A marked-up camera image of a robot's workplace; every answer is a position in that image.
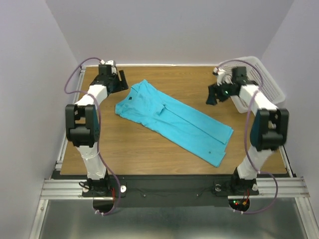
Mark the white plastic basket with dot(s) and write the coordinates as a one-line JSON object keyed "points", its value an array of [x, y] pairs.
{"points": [[257, 72]]}

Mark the aluminium frame rail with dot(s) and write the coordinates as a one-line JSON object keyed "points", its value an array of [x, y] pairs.
{"points": [[287, 162], [72, 88], [266, 188]]}

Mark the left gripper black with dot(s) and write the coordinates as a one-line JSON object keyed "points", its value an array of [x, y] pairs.
{"points": [[118, 81]]}

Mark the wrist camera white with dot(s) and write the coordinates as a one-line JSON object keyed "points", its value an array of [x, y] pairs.
{"points": [[220, 75], [111, 66]]}

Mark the right aluminium frame rail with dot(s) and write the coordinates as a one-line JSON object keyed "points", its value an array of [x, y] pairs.
{"points": [[287, 162]]}

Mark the left aluminium frame rail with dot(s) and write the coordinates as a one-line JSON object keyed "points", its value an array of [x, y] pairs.
{"points": [[72, 88]]}

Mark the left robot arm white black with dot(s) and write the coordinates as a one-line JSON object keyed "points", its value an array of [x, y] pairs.
{"points": [[83, 128]]}

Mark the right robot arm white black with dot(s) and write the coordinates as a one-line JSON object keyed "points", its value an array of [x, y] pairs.
{"points": [[269, 128]]}

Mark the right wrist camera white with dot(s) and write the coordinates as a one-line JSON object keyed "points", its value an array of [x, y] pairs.
{"points": [[220, 75]]}

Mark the turquoise t shirt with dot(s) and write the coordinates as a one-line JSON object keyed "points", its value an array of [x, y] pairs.
{"points": [[185, 126]]}

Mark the front aluminium frame rail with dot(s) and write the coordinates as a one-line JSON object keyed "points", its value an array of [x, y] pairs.
{"points": [[266, 188]]}

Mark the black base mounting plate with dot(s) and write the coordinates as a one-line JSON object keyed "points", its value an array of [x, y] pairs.
{"points": [[135, 200]]}

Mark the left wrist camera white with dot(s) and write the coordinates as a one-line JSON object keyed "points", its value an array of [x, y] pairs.
{"points": [[111, 66]]}

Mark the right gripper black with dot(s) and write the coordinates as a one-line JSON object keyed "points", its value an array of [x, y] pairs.
{"points": [[219, 92]]}

